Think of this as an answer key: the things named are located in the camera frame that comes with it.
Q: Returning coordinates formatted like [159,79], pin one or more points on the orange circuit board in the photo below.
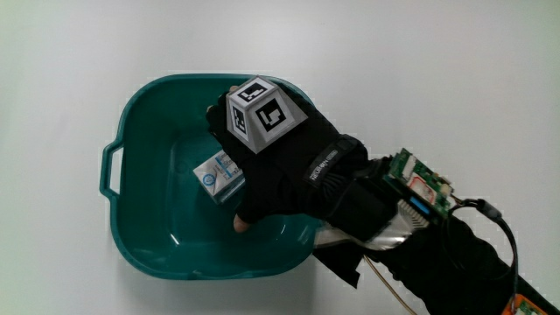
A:
[522,307]

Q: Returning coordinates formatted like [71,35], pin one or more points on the teal plastic basin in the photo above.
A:
[157,184]

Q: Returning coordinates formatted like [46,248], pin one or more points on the green circuit board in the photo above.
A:
[422,186]

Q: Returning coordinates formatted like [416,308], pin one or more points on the person's right hand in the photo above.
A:
[289,166]

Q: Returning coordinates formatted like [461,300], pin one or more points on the person's right forearm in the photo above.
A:
[442,262]

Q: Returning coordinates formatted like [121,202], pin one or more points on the white milk carton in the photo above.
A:
[213,178]

